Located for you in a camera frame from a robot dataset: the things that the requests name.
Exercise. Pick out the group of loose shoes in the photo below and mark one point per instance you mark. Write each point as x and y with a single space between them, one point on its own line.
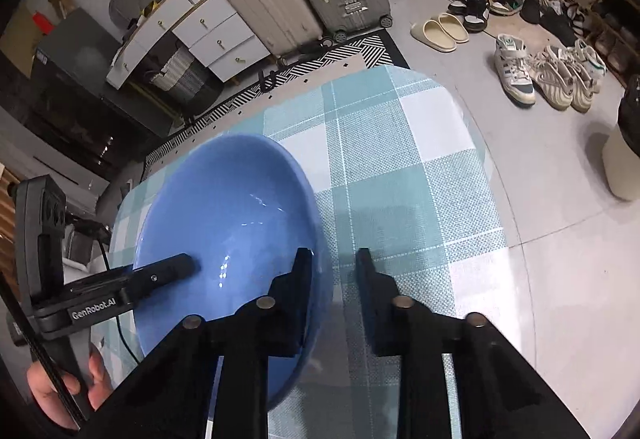
515 69

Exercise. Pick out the cream trash bin black bag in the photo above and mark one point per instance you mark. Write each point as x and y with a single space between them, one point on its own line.
622 164

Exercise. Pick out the blue bowl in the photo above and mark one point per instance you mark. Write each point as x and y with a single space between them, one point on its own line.
225 219

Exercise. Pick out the black refrigerator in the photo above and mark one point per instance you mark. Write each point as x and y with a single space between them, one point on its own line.
80 64

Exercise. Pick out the red paper item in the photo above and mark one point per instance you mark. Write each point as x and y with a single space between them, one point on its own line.
42 22

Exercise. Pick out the tall dark cabinet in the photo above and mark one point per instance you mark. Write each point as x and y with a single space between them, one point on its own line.
40 119

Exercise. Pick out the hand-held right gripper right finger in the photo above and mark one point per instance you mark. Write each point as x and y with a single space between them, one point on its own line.
375 319

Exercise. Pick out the beige slide sandal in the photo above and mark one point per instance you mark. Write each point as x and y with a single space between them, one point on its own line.
432 35
455 26

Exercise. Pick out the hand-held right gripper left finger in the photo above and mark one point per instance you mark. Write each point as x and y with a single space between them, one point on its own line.
292 314

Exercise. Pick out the large cardboard panel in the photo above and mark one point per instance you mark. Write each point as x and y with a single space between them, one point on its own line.
17 31

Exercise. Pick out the woven basket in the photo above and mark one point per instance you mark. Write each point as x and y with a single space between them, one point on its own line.
180 76

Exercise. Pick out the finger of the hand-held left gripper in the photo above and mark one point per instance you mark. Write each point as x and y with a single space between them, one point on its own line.
165 271

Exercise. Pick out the white drawer desk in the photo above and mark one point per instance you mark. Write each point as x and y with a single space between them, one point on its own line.
220 34

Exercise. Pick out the person's left hand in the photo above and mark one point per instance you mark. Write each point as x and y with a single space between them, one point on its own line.
50 389

